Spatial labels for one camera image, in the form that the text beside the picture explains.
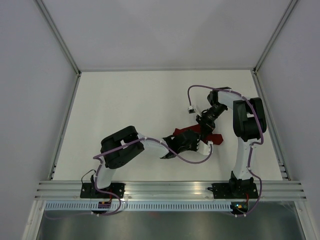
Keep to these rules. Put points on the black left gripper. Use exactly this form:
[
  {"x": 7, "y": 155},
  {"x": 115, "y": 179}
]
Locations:
[{"x": 194, "y": 148}]

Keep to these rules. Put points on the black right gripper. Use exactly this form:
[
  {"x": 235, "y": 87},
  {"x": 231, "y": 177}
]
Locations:
[{"x": 206, "y": 126}]

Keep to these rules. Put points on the dark red cloth napkin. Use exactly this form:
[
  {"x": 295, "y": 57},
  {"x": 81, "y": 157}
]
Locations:
[{"x": 217, "y": 138}]

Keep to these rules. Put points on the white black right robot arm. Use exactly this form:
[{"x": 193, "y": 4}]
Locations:
[{"x": 249, "y": 125}]

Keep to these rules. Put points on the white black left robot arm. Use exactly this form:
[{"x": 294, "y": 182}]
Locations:
[{"x": 120, "y": 148}]

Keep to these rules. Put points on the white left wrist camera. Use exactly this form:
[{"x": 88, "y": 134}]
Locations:
[{"x": 205, "y": 148}]

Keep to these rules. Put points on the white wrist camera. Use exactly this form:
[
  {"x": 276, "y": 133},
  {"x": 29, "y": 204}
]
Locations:
[
  {"x": 205, "y": 148},
  {"x": 193, "y": 110}
]

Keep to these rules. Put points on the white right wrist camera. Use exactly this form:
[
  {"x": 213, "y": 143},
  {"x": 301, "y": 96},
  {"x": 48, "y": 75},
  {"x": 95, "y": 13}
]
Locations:
[{"x": 193, "y": 110}]

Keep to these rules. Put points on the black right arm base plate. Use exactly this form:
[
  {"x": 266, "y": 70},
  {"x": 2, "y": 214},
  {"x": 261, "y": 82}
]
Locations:
[{"x": 225, "y": 191}]

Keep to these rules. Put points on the right aluminium side rail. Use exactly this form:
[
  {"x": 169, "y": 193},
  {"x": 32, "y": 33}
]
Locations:
[{"x": 271, "y": 128}]

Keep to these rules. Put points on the aluminium side rail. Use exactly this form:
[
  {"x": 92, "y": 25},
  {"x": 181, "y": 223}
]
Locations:
[
  {"x": 271, "y": 128},
  {"x": 57, "y": 148}
]

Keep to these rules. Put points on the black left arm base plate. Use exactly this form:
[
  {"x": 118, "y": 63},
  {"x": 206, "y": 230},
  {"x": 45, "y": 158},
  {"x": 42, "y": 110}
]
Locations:
[{"x": 88, "y": 191}]

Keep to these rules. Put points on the left aluminium side rail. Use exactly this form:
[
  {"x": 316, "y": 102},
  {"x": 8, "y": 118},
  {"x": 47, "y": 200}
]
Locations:
[{"x": 57, "y": 148}]

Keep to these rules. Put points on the right aluminium frame post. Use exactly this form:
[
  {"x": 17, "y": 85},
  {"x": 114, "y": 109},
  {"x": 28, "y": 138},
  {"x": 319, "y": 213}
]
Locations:
[{"x": 275, "y": 34}]

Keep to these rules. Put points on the aluminium frame post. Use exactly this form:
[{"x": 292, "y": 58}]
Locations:
[
  {"x": 57, "y": 35},
  {"x": 275, "y": 34}
]

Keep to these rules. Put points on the aluminium front rail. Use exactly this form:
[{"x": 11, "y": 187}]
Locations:
[{"x": 272, "y": 190}]

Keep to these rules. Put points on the white slotted cable duct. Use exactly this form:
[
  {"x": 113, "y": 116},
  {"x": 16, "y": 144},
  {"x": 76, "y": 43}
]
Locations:
[{"x": 159, "y": 206}]

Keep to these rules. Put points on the left aluminium frame post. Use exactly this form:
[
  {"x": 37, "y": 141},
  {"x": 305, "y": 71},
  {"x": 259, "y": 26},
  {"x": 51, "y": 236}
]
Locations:
[{"x": 57, "y": 35}]

